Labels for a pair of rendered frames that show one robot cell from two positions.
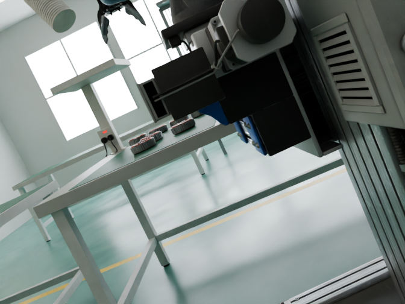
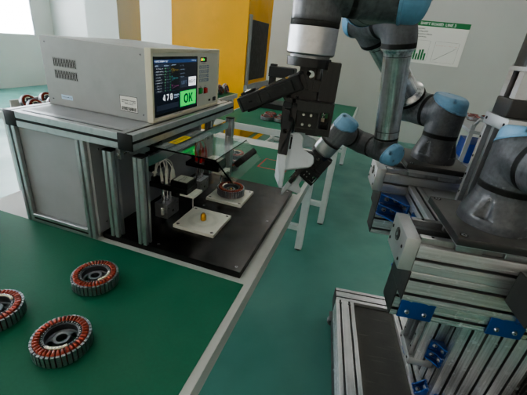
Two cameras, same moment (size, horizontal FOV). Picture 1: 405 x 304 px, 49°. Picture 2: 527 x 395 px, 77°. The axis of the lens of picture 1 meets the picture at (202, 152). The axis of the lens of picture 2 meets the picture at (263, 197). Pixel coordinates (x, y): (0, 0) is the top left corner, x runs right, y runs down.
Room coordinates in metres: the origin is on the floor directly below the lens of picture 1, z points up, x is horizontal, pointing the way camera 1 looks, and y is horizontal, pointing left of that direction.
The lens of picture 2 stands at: (1.50, 0.64, 1.37)
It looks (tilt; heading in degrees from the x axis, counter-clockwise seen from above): 25 degrees down; 277
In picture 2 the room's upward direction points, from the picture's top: 6 degrees clockwise
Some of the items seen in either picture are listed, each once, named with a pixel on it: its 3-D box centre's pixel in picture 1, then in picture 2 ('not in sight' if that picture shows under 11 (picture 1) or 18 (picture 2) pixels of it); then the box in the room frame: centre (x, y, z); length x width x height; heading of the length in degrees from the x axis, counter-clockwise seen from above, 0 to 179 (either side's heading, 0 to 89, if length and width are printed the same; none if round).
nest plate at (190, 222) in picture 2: not in sight; (203, 221); (1.83, -0.33, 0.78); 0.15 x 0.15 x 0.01; 82
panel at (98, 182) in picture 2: not in sight; (158, 158); (2.06, -0.48, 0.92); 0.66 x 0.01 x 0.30; 82
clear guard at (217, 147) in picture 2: not in sight; (201, 151); (1.84, -0.31, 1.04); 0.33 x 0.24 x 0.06; 172
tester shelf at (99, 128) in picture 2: not in sight; (141, 110); (2.13, -0.49, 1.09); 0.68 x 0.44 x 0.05; 82
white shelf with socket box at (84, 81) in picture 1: (109, 111); not in sight; (2.51, 0.37, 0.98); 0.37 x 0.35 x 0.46; 82
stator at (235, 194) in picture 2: not in sight; (230, 190); (1.79, -0.57, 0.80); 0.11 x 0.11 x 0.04
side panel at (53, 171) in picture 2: not in sight; (56, 182); (2.25, -0.18, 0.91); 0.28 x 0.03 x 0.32; 172
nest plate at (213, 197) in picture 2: not in sight; (230, 195); (1.79, -0.57, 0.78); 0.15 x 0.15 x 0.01; 82
